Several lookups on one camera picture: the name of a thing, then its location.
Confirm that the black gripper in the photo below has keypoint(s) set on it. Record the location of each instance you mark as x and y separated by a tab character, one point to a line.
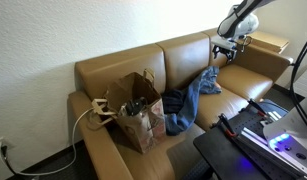
223	43

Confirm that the blue denim jeans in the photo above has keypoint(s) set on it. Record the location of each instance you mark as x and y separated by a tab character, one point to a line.
189	100

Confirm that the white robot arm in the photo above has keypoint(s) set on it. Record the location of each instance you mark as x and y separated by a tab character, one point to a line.
239	21

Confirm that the tan leather couch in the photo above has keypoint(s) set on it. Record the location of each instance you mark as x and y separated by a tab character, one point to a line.
186	56

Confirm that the black folded cloth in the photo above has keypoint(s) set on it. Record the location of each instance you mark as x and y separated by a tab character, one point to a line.
173	100

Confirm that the black perforated mounting board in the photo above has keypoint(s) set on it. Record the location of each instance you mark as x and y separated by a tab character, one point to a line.
246	123

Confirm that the black robot table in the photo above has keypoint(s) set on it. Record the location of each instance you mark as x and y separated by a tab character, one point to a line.
219	150

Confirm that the black object inside bag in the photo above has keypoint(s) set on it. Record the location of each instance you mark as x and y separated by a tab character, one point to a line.
134	106

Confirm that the brown paper grocery bag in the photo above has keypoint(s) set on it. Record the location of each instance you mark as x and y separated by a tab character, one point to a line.
143	126

